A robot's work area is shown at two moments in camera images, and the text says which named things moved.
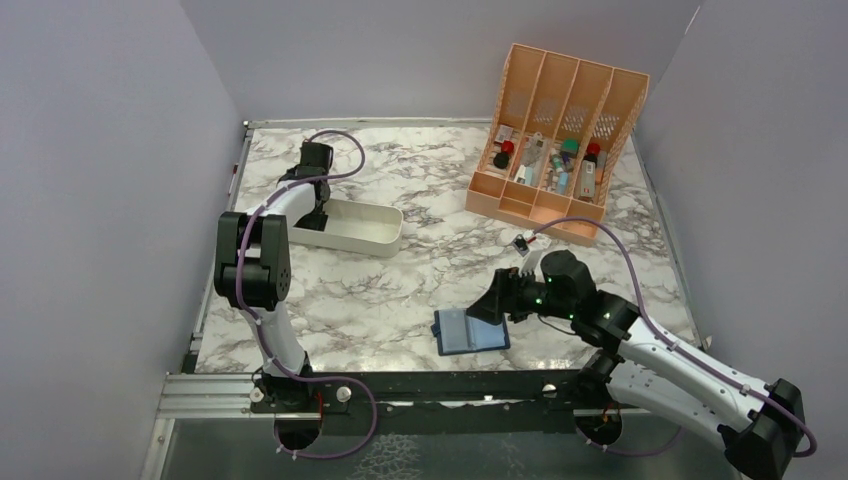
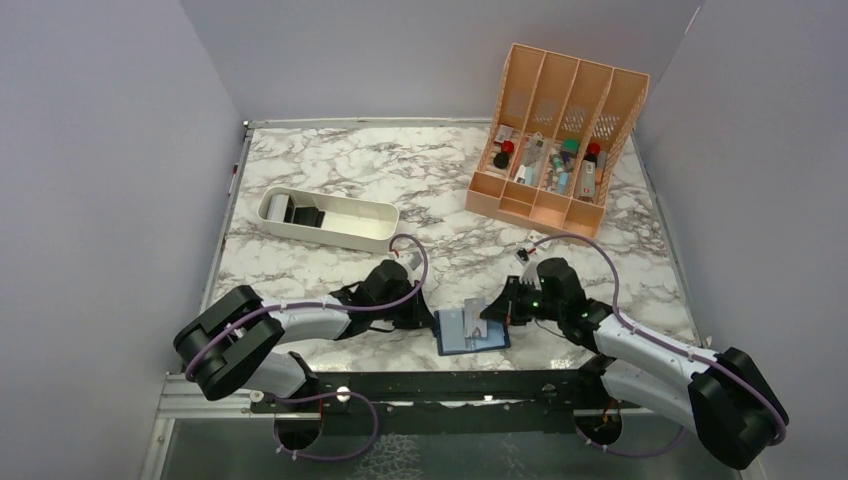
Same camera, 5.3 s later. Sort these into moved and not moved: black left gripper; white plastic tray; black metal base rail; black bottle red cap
Moved: black left gripper
Not moved: black bottle red cap; white plastic tray; black metal base rail
